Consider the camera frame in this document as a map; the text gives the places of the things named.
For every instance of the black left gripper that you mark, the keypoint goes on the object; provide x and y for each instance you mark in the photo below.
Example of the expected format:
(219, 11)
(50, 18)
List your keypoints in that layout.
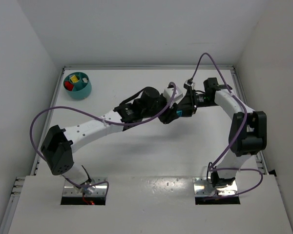
(166, 115)

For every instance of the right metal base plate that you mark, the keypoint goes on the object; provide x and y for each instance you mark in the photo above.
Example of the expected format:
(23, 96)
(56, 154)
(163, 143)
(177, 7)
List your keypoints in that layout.
(202, 188)

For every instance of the red long lego brick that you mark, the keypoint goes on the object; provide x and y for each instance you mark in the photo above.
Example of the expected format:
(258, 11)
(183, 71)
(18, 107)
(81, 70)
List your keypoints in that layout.
(68, 86)

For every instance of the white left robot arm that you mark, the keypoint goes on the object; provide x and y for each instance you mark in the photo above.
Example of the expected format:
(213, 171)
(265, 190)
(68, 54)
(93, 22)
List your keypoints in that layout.
(60, 144)

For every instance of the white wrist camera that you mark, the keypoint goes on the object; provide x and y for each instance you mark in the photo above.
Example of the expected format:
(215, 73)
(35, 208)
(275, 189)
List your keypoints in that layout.
(172, 96)
(189, 84)

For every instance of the aluminium frame rail back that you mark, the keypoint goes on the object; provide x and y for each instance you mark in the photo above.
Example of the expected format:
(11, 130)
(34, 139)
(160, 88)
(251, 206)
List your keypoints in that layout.
(133, 67)

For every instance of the teal divided round container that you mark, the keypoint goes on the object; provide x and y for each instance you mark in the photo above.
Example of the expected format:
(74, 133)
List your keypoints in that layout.
(81, 90)

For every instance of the metal base plate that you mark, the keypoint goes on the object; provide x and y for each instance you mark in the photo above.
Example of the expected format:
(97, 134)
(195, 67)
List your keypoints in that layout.
(99, 190)
(202, 188)

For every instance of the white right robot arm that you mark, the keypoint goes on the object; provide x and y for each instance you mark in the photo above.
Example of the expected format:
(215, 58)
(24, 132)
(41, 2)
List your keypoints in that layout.
(248, 130)

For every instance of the teal long lego brick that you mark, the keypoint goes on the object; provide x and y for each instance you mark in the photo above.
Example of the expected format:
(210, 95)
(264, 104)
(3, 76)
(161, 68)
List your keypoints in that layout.
(179, 113)

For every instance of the yellow lego brick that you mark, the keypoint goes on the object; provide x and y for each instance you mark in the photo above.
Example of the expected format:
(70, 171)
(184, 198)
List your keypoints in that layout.
(74, 79)

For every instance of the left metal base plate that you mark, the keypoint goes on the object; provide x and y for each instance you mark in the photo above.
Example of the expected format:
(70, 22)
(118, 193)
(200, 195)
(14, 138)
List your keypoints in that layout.
(99, 190)

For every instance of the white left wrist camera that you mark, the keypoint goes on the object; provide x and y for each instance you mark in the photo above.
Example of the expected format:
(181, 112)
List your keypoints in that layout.
(172, 96)

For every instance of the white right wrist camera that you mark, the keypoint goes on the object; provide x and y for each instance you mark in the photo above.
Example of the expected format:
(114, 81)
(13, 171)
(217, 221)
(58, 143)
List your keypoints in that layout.
(189, 84)

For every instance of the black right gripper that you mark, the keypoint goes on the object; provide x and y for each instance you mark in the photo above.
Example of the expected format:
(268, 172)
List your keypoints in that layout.
(192, 102)

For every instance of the aluminium frame rail left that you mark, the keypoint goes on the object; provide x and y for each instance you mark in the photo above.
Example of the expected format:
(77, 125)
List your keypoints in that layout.
(38, 131)

